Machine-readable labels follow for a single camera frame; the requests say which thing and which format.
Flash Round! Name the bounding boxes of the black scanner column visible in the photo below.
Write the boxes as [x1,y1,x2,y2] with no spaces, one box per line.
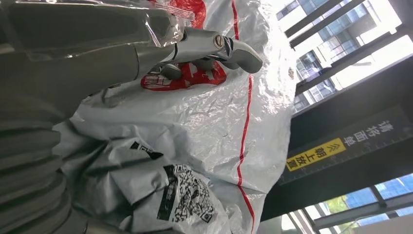
[261,55,413,222]

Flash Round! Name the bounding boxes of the black yellow ruler label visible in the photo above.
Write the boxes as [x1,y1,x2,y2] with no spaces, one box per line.
[279,106,413,186]

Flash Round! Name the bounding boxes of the grey mailer bag black logo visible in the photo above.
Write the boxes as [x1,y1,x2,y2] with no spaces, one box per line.
[53,0,298,234]

